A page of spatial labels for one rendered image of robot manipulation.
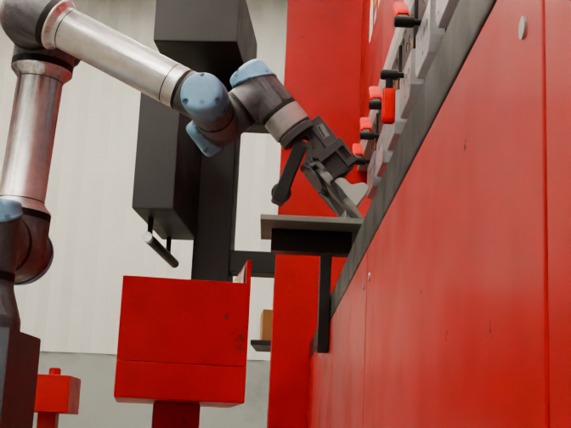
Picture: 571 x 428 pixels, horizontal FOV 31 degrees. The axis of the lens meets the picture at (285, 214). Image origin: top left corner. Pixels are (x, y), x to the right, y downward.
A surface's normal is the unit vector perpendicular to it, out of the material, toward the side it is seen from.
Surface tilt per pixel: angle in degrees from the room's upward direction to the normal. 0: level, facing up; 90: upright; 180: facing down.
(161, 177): 90
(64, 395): 90
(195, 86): 90
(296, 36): 90
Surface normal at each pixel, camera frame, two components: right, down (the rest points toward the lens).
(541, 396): -1.00, -0.05
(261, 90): -0.05, -0.07
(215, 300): 0.14, -0.21
